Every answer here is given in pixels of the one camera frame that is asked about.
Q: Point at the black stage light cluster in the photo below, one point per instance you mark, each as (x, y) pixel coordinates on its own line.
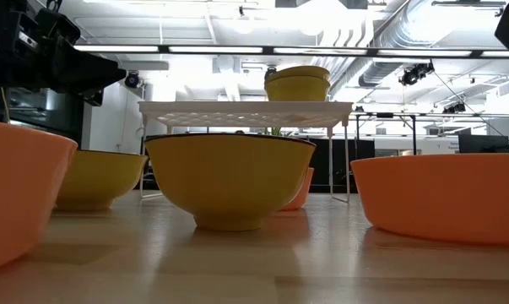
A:
(454, 108)
(416, 72)

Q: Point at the black round spotlight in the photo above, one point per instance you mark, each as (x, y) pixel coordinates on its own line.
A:
(131, 79)

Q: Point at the black framed background table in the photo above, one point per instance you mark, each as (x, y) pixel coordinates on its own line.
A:
(385, 115)

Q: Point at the orange plastic bowl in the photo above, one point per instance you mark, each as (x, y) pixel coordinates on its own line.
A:
(301, 194)
(17, 190)
(440, 198)

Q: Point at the black overhead light bar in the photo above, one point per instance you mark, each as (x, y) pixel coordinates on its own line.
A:
(216, 49)

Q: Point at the green artificial potted plant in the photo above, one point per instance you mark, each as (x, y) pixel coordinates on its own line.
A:
(276, 131)

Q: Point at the silver ceiling duct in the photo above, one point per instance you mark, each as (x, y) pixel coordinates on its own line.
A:
(389, 34)

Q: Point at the dark glass cabinet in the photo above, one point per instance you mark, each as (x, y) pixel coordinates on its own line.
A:
(47, 114)

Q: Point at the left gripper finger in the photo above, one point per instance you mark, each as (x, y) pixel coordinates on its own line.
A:
(94, 98)
(89, 69)

